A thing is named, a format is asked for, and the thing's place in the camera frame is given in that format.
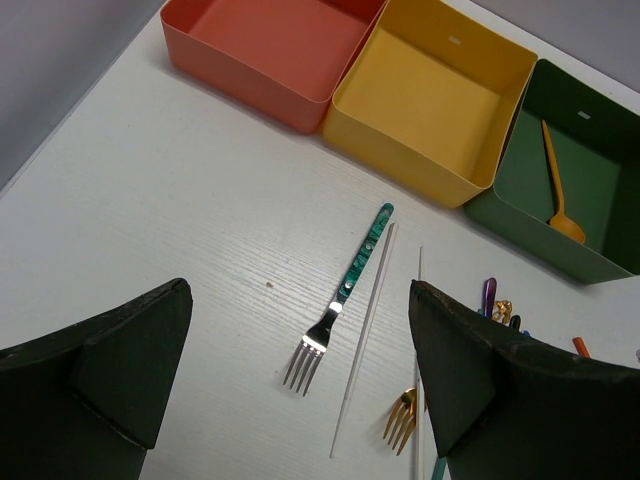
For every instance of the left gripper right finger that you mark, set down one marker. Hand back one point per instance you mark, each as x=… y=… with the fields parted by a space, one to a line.
x=503 y=405

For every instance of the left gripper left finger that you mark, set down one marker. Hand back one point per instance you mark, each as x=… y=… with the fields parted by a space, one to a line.
x=88 y=401

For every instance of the teal chopstick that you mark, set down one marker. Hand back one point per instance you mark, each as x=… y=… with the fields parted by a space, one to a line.
x=439 y=469

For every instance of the purple fork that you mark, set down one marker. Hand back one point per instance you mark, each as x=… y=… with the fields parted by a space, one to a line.
x=489 y=293

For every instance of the orange spoon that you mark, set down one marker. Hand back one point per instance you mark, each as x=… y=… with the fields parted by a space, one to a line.
x=560 y=221

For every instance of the thin white chopstick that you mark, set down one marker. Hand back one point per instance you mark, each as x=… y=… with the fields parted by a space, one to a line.
x=364 y=335

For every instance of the black spoon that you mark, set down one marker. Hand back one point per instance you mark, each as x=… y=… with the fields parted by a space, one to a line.
x=515 y=322

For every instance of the orange chopstick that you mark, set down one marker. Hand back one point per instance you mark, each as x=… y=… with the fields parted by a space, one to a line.
x=581 y=347

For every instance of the gold fork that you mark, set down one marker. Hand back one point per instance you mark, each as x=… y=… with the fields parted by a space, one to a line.
x=403 y=417

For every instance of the dark green paper box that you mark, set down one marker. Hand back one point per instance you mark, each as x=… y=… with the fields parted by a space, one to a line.
x=596 y=143

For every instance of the yellow paper box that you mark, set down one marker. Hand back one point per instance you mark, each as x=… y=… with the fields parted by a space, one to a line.
x=429 y=101

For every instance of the red paper box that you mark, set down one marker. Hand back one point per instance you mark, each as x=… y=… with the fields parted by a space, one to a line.
x=282 y=58

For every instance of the green handled silver fork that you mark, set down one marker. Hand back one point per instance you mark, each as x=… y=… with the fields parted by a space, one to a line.
x=314 y=342

